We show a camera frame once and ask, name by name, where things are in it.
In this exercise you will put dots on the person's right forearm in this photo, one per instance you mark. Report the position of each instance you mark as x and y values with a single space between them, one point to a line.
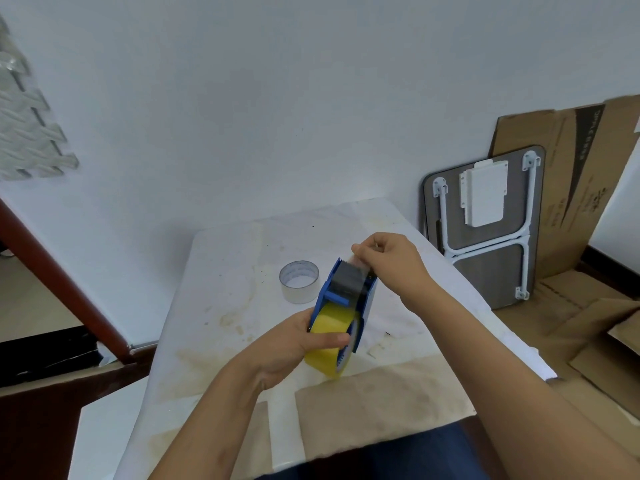
510 379

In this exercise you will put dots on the person's left hand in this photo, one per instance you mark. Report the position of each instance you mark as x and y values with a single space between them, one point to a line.
280 352

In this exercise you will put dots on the person's right fingers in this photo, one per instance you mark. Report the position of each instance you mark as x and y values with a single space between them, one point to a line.
367 249

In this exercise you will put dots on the large flattened cardboard box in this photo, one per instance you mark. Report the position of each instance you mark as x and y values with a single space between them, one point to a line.
565 179

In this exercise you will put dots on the person's right hand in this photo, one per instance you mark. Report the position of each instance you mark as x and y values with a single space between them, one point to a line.
395 264

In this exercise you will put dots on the brown paper sheet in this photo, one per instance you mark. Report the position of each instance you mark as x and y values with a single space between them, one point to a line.
380 404

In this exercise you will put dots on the person's left thumb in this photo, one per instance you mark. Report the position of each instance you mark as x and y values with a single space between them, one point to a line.
327 339

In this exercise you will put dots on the person's blue trousers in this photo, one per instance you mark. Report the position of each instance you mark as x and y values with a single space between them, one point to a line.
380 457

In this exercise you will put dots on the person's left forearm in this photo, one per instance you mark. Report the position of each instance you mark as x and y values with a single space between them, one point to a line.
205 424

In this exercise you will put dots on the cardboard pieces on floor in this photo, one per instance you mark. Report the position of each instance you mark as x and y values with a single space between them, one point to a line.
585 334

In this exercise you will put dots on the yellow packing tape roll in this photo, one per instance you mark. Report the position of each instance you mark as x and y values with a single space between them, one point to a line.
332 339

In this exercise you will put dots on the folded grey lap table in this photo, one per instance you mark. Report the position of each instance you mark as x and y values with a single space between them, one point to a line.
492 229

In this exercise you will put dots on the blue tape dispenser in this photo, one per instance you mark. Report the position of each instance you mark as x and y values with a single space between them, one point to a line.
350 294

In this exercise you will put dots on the white table cover sheet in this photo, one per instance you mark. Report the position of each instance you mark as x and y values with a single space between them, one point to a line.
240 294

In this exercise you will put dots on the grey foam puzzle mat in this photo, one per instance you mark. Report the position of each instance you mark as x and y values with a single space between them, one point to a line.
27 114

